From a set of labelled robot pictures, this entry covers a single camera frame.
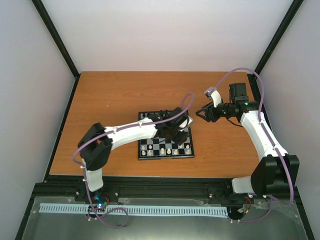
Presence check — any black magnetic chess board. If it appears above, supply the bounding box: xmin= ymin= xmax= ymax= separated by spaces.
xmin=137 ymin=111 xmax=195 ymax=161

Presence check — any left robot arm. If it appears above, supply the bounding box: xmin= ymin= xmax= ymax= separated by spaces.
xmin=72 ymin=107 xmax=193 ymax=202

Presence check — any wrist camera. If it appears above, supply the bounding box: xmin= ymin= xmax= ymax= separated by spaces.
xmin=180 ymin=115 xmax=194 ymax=129
xmin=204 ymin=87 xmax=222 ymax=108

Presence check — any light blue cable duct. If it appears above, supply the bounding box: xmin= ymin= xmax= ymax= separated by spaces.
xmin=38 ymin=203 xmax=228 ymax=218

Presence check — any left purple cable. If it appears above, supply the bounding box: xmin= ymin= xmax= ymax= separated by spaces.
xmin=72 ymin=93 xmax=195 ymax=230

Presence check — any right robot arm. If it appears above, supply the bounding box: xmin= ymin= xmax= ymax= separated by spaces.
xmin=196 ymin=83 xmax=300 ymax=196

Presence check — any right black frame post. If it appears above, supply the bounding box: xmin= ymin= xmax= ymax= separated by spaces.
xmin=254 ymin=0 xmax=304 ymax=75

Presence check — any left black frame post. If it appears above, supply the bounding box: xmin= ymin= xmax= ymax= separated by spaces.
xmin=31 ymin=0 xmax=81 ymax=76

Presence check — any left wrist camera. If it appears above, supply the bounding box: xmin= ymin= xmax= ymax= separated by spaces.
xmin=180 ymin=115 xmax=194 ymax=129

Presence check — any black frame post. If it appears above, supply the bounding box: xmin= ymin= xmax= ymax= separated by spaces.
xmin=31 ymin=0 xmax=81 ymax=76
xmin=254 ymin=0 xmax=304 ymax=75

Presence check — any electronics board green led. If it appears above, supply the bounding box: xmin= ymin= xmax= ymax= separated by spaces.
xmin=93 ymin=195 xmax=110 ymax=209

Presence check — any black aluminium rail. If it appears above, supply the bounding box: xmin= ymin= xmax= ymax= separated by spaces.
xmin=31 ymin=175 xmax=255 ymax=206

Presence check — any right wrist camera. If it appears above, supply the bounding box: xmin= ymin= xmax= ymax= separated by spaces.
xmin=204 ymin=87 xmax=222 ymax=108

